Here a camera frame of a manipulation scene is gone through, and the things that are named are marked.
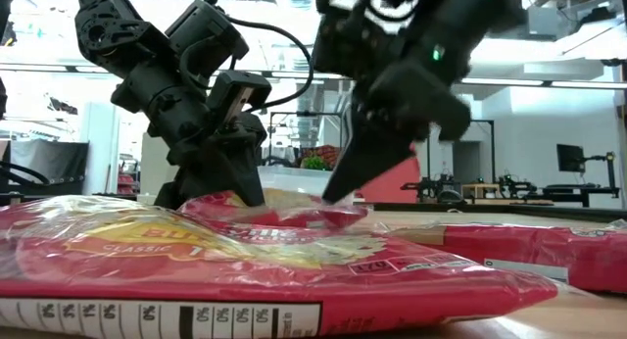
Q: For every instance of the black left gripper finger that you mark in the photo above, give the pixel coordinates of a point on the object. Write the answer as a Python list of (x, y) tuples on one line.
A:
[(170, 196), (230, 179)]

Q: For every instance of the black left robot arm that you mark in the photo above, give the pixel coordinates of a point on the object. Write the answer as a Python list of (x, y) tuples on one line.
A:
[(108, 30)]

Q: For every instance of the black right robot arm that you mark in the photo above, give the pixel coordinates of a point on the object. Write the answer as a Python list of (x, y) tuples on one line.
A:
[(499, 6)]

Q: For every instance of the white pillar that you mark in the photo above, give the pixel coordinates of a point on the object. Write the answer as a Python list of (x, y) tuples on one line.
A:
[(100, 153)]

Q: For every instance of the green plant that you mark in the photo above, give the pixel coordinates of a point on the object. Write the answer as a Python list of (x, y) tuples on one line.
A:
[(314, 162)]

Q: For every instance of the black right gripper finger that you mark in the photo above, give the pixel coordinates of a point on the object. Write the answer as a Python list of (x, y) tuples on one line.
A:
[(431, 104), (367, 153)]

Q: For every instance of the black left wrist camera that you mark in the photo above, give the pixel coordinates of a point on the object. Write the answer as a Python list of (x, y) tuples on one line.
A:
[(235, 91)]

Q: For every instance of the black background robot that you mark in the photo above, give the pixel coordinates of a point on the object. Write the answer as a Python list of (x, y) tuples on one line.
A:
[(433, 187), (509, 184)]

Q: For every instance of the black cloth cover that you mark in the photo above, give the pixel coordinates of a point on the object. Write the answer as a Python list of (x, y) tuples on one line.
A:
[(49, 162)]

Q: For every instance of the black monitor on arm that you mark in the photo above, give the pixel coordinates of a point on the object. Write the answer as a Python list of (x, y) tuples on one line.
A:
[(570, 158)]

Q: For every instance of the black desk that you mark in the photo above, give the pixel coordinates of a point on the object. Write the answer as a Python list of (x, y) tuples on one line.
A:
[(568, 188)]

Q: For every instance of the wide black stand frame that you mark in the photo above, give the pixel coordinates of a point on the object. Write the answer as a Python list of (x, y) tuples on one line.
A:
[(492, 148)]

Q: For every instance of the long ceiling light strip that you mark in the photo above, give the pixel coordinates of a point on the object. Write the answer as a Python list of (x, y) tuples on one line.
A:
[(514, 82)]

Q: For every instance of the red cloth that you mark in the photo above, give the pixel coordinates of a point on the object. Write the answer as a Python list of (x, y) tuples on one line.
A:
[(397, 187)]

